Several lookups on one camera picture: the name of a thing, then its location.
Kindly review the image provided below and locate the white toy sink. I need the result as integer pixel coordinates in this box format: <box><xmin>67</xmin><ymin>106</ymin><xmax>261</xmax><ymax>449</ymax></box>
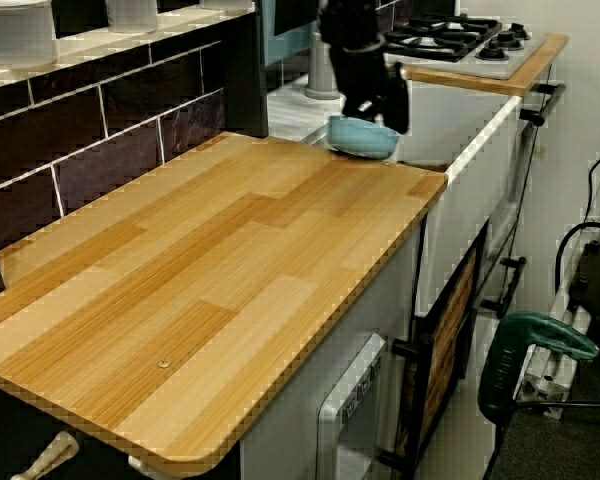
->
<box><xmin>267</xmin><ymin>79</ymin><xmax>525</xmax><ymax>176</ymax></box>

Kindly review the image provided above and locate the white plastic jar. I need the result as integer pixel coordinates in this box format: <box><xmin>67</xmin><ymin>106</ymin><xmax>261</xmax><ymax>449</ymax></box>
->
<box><xmin>0</xmin><ymin>0</ymin><xmax>60</xmax><ymax>72</ymax></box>
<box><xmin>198</xmin><ymin>0</ymin><xmax>257</xmax><ymax>14</ymax></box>
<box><xmin>104</xmin><ymin>0</ymin><xmax>160</xmax><ymax>36</ymax></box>

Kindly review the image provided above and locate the white drawer handle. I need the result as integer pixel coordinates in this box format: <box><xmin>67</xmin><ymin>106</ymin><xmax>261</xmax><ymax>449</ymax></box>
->
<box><xmin>9</xmin><ymin>430</ymin><xmax>81</xmax><ymax>480</ymax></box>
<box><xmin>126</xmin><ymin>453</ymin><xmax>157</xmax><ymax>474</ymax></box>

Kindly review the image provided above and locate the light blue bowl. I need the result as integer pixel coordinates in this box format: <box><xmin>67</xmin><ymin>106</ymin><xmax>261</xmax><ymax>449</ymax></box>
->
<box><xmin>326</xmin><ymin>114</ymin><xmax>401</xmax><ymax>162</ymax></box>

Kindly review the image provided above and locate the toy stove cooktop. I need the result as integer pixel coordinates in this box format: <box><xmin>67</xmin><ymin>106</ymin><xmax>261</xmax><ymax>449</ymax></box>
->
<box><xmin>381</xmin><ymin>13</ymin><xmax>547</xmax><ymax>81</ymax></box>

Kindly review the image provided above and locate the black stove grate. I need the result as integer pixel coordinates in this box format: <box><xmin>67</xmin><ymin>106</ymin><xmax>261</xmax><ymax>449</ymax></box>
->
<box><xmin>383</xmin><ymin>13</ymin><xmax>504</xmax><ymax>64</ymax></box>

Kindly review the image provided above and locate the aluminium frame rail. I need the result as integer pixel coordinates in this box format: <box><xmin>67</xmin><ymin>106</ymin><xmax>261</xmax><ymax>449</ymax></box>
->
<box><xmin>517</xmin><ymin>209</ymin><xmax>600</xmax><ymax>419</ymax></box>

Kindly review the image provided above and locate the black oven door handle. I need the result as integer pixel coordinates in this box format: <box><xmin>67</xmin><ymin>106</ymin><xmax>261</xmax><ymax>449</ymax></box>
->
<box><xmin>377</xmin><ymin>333</ymin><xmax>435</xmax><ymax>471</ymax></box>

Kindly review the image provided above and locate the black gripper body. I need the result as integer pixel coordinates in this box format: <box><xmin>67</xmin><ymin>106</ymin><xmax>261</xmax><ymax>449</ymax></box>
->
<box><xmin>329</xmin><ymin>42</ymin><xmax>397</xmax><ymax>110</ymax></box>

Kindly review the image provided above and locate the white dishwasher panel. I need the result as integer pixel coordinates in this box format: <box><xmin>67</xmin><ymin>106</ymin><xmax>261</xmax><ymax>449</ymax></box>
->
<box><xmin>315</xmin><ymin>332</ymin><xmax>390</xmax><ymax>480</ymax></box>

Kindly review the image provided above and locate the dark tiled backsplash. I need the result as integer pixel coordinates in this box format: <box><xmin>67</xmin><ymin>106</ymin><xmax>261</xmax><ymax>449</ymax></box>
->
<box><xmin>0</xmin><ymin>40</ymin><xmax>227</xmax><ymax>254</ymax></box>

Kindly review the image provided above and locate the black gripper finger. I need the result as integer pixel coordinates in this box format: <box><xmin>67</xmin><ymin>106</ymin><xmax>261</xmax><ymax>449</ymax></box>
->
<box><xmin>381</xmin><ymin>63</ymin><xmax>412</xmax><ymax>136</ymax></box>
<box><xmin>341</xmin><ymin>93</ymin><xmax>387</xmax><ymax>125</ymax></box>

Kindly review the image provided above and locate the grey toy faucet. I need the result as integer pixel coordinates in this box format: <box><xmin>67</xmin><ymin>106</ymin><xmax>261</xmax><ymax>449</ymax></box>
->
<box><xmin>303</xmin><ymin>28</ymin><xmax>345</xmax><ymax>100</ymax></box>

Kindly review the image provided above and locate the green clamp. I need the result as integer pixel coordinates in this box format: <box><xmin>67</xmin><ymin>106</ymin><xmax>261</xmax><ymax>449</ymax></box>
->
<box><xmin>476</xmin><ymin>309</ymin><xmax>600</xmax><ymax>427</ymax></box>

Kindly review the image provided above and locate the wooden oven door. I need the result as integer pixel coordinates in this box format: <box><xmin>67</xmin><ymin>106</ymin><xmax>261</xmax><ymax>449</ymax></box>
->
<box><xmin>415</xmin><ymin>219</ymin><xmax>491</xmax><ymax>466</ymax></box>

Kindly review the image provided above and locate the black cabinet handle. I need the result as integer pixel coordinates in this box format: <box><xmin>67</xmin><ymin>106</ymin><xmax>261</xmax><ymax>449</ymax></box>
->
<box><xmin>479</xmin><ymin>254</ymin><xmax>529</xmax><ymax>320</ymax></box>

